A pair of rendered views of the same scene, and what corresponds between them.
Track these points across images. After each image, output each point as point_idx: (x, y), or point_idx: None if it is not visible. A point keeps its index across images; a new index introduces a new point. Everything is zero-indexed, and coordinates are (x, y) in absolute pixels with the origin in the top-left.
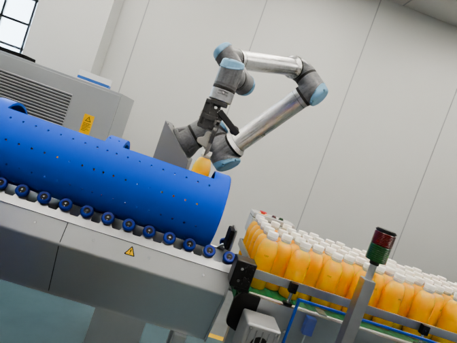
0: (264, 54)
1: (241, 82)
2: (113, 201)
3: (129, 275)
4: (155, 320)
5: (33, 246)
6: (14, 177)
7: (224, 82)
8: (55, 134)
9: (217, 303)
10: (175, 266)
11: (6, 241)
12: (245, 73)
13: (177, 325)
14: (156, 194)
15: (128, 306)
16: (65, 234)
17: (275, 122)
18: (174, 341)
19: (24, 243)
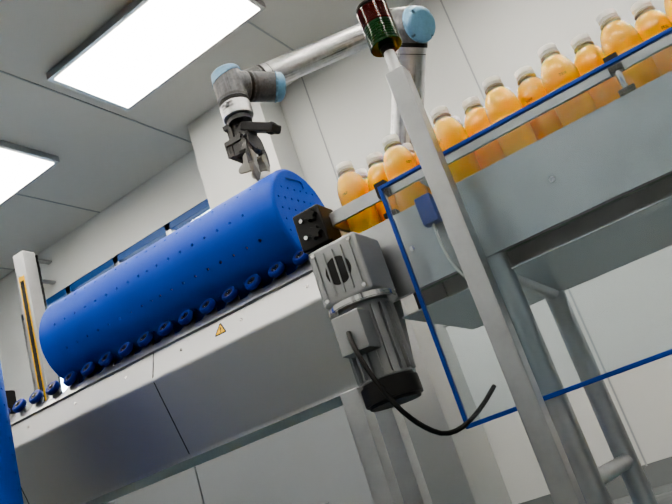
0: (298, 48)
1: (245, 81)
2: (174, 291)
3: (235, 356)
4: (312, 398)
5: (137, 405)
6: (94, 352)
7: (221, 95)
8: (100, 279)
9: None
10: (272, 303)
11: (116, 421)
12: (247, 71)
13: (340, 382)
14: (201, 245)
15: (270, 403)
16: (155, 366)
17: None
18: (346, 403)
19: (129, 409)
